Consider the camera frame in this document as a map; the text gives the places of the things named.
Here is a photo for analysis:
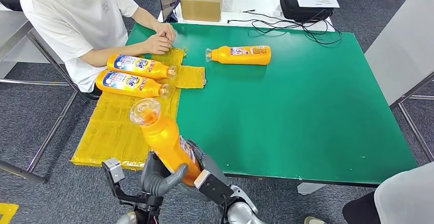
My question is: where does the black carrying case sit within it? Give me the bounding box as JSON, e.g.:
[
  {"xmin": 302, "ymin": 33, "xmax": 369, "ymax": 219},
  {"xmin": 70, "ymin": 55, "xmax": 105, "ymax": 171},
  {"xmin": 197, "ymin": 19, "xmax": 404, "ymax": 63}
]
[{"xmin": 280, "ymin": 0, "xmax": 335, "ymax": 23}]

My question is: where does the person's left hand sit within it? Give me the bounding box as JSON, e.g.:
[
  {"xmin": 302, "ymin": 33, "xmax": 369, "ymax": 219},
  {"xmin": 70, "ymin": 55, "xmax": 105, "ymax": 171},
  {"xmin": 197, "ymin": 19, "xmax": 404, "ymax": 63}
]
[{"xmin": 153, "ymin": 21, "xmax": 177, "ymax": 43}]

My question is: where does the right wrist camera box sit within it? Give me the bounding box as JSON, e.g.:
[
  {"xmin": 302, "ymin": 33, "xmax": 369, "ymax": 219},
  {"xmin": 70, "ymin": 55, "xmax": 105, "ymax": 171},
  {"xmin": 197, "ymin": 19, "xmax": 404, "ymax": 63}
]
[{"xmin": 193, "ymin": 170, "xmax": 234, "ymax": 206}]

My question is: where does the orange detergent bottle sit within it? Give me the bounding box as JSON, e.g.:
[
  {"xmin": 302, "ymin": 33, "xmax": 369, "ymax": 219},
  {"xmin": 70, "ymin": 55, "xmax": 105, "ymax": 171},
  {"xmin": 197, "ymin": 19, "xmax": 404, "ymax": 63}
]
[
  {"xmin": 95, "ymin": 70, "xmax": 171, "ymax": 99},
  {"xmin": 129, "ymin": 98, "xmax": 202, "ymax": 187},
  {"xmin": 205, "ymin": 45, "xmax": 272, "ymax": 66},
  {"xmin": 106, "ymin": 53, "xmax": 178, "ymax": 80}
]

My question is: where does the person's right hand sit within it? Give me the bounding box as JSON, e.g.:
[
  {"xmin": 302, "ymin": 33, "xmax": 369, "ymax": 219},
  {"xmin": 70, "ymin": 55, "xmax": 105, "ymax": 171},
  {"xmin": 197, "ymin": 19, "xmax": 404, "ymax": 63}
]
[{"xmin": 140, "ymin": 33, "xmax": 172, "ymax": 55}]

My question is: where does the black tangled cable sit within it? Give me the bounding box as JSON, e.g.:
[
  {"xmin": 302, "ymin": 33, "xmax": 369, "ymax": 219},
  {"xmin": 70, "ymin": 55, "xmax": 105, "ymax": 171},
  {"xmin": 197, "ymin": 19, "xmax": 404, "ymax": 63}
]
[{"xmin": 227, "ymin": 10, "xmax": 342, "ymax": 46}]

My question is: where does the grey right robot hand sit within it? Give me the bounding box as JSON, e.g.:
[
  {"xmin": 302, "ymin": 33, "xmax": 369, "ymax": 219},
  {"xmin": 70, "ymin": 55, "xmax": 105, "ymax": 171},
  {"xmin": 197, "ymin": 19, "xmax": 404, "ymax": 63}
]
[{"xmin": 176, "ymin": 139, "xmax": 232, "ymax": 202}]

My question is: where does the pale table with steel legs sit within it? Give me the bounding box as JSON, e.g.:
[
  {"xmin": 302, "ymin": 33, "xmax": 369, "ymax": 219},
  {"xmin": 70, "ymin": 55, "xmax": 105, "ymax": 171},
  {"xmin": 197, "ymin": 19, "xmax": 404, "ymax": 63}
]
[{"xmin": 364, "ymin": 0, "xmax": 434, "ymax": 162}]

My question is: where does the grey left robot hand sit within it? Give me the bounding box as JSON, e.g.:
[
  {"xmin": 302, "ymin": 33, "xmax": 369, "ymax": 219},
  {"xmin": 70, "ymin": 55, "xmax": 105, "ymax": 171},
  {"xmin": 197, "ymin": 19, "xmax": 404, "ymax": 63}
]
[{"xmin": 140, "ymin": 151, "xmax": 189, "ymax": 198}]

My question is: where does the brown cardboard box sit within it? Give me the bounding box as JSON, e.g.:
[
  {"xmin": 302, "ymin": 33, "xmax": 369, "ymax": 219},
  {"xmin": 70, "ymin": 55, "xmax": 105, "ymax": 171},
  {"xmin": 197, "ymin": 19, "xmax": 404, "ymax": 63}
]
[{"xmin": 180, "ymin": 0, "xmax": 225, "ymax": 23}]

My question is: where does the steel frame table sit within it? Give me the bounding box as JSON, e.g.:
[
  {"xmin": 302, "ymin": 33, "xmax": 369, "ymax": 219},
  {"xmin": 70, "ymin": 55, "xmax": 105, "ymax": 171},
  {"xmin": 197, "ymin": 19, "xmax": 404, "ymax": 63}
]
[{"xmin": 0, "ymin": 20, "xmax": 101, "ymax": 184}]

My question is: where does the person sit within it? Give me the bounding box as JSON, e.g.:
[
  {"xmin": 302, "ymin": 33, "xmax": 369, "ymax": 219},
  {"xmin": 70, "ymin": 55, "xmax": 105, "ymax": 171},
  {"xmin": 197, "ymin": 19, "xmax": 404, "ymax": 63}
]
[
  {"xmin": 303, "ymin": 161, "xmax": 434, "ymax": 224},
  {"xmin": 19, "ymin": 0, "xmax": 177, "ymax": 95}
]

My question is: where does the white table leg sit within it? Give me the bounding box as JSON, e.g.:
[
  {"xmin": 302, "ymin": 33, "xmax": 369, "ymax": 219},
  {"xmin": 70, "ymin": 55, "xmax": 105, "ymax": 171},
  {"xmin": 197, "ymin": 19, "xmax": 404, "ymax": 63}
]
[{"xmin": 297, "ymin": 182, "xmax": 328, "ymax": 195}]

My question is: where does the black chair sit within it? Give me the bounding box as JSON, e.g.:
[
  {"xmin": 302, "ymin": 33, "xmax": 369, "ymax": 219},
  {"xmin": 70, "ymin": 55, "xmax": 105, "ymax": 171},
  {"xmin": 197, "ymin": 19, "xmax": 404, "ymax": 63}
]
[{"xmin": 78, "ymin": 80, "xmax": 102, "ymax": 102}]

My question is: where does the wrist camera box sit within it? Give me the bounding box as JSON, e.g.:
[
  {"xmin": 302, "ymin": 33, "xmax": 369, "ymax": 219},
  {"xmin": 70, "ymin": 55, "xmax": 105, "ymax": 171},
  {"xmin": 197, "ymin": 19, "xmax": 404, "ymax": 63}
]
[
  {"xmin": 193, "ymin": 170, "xmax": 234, "ymax": 206},
  {"xmin": 101, "ymin": 157, "xmax": 126, "ymax": 196}
]

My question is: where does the yellow taped cardboard mat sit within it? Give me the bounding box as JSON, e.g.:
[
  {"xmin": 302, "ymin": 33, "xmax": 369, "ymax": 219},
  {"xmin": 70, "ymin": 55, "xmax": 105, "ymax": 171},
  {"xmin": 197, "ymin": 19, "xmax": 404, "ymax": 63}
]
[{"xmin": 70, "ymin": 48, "xmax": 207, "ymax": 171}]

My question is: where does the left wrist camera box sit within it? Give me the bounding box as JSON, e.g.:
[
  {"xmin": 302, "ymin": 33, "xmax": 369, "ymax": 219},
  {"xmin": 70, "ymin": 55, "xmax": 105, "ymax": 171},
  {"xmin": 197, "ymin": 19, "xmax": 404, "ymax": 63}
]
[{"xmin": 101, "ymin": 157, "xmax": 126, "ymax": 196}]

